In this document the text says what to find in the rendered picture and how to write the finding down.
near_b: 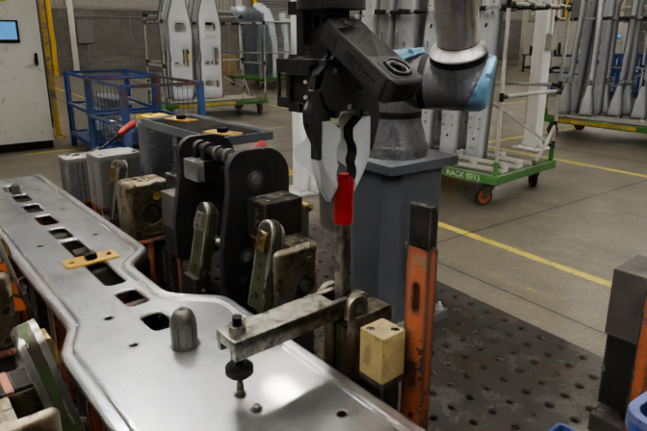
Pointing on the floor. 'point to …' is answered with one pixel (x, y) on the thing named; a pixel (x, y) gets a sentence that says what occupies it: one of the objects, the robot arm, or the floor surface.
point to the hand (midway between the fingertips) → (343, 189)
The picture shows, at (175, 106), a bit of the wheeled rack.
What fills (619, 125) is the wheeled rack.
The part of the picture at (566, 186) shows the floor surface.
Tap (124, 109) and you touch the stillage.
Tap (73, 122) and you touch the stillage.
